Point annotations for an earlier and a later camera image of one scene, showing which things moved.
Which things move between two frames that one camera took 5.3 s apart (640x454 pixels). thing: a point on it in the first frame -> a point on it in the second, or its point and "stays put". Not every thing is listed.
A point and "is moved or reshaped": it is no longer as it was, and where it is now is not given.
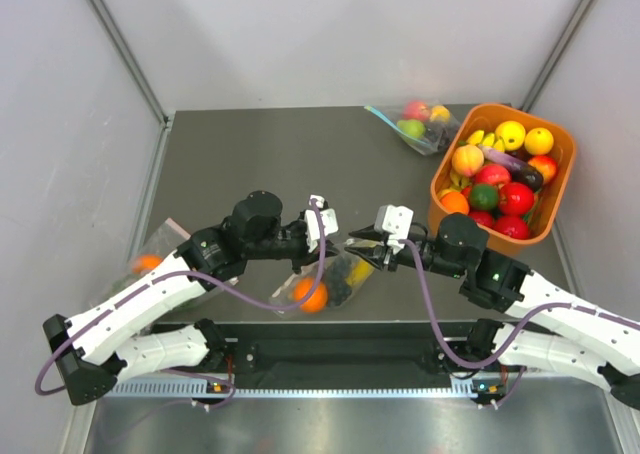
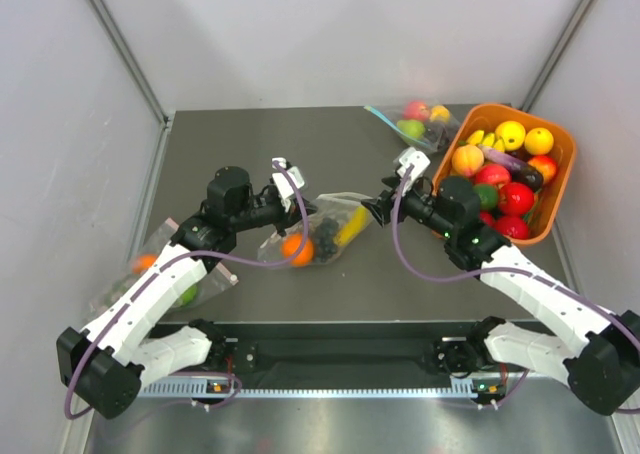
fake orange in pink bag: x=145 y=262 stays put
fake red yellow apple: x=546 y=164 stays put
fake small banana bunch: x=487 y=140 stays put
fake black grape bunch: x=338 y=288 is moved or reshaped
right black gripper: x=378 y=255 -> x=382 y=206
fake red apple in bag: x=416 y=110 stays put
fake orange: x=316 y=301 is moved or reshaped
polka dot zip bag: x=344 y=274 is moved or reshaped
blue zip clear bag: x=425 y=125 stays put
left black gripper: x=305 y=257 -> x=285 y=217
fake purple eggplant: x=522 y=173 stays put
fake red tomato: x=516 y=198 stays put
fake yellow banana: x=362 y=271 -> x=359 y=218
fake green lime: x=484 y=197 stays put
